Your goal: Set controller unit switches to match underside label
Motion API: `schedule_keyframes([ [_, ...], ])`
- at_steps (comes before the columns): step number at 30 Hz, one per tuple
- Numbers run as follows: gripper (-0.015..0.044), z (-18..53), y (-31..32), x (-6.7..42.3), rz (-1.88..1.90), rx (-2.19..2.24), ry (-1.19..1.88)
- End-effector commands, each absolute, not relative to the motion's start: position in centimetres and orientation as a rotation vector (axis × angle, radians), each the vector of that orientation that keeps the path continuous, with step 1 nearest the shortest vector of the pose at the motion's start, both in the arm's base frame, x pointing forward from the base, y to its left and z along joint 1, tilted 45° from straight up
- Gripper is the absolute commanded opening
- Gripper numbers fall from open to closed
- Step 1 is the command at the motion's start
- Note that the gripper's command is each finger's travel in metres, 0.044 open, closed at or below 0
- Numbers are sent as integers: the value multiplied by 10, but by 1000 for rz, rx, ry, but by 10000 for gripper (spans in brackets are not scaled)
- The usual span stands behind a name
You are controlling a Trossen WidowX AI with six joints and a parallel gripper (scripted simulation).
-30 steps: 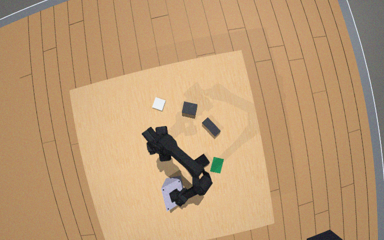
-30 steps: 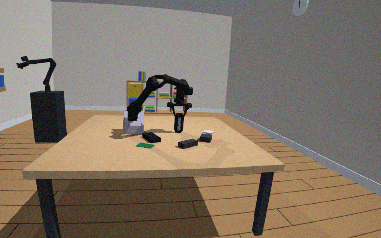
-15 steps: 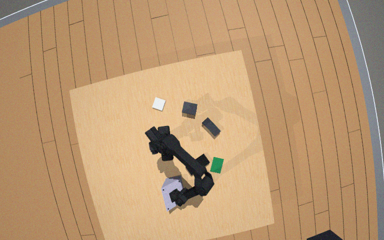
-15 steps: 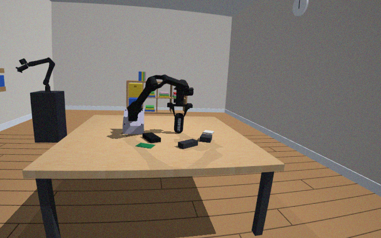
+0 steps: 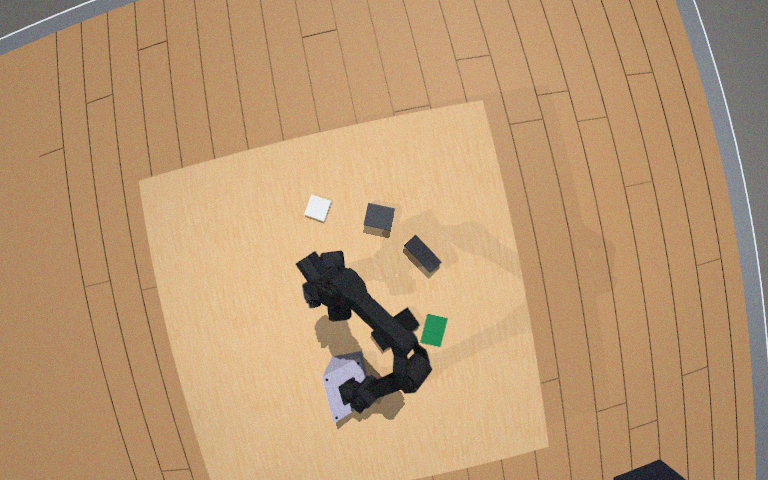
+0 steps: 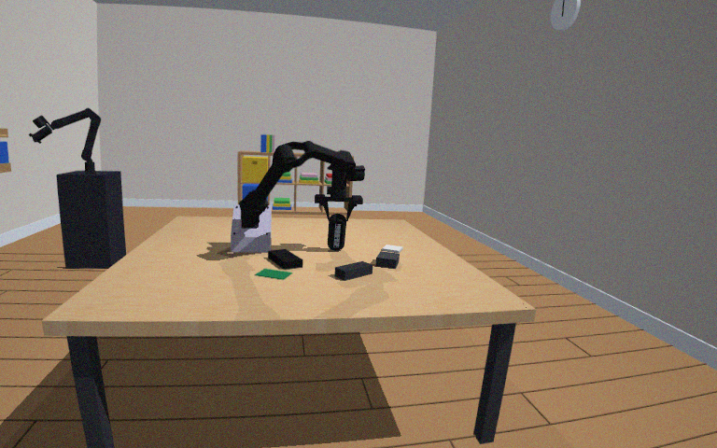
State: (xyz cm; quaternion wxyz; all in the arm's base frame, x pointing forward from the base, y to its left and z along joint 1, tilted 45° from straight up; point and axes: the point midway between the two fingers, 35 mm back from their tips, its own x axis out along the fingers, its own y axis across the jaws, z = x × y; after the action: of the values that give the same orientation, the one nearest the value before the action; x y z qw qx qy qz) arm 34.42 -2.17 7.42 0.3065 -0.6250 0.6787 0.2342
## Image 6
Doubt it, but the green rectangular block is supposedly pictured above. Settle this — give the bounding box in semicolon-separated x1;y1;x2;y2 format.
254;269;292;280

